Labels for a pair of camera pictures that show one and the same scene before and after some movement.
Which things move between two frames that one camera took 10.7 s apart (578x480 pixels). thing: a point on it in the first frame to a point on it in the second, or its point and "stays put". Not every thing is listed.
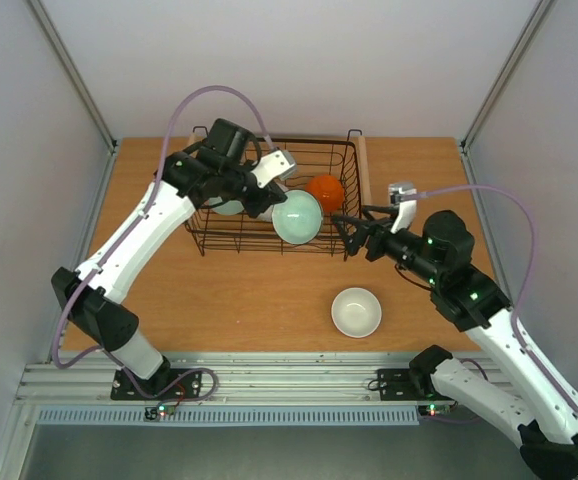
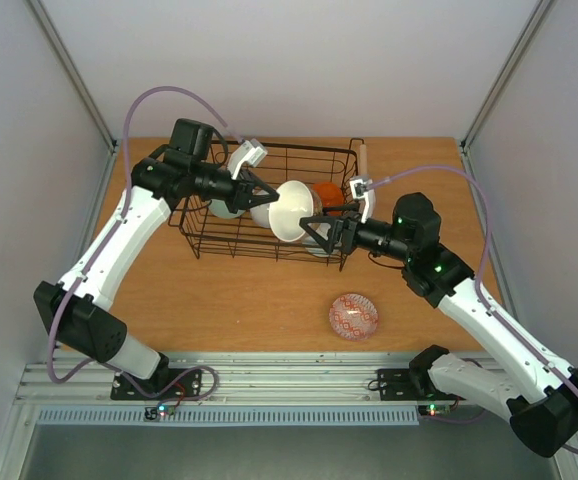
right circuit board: [432, 409] stays put
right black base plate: [396, 385] stays put
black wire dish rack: [333, 178] stays put
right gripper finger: [379, 212] to [304, 221]
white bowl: [356, 312] to [295, 203]
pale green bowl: [297, 220] to [313, 246]
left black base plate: [166, 384] stays put
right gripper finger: [354, 232] to [328, 244]
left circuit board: [158, 411] stays put
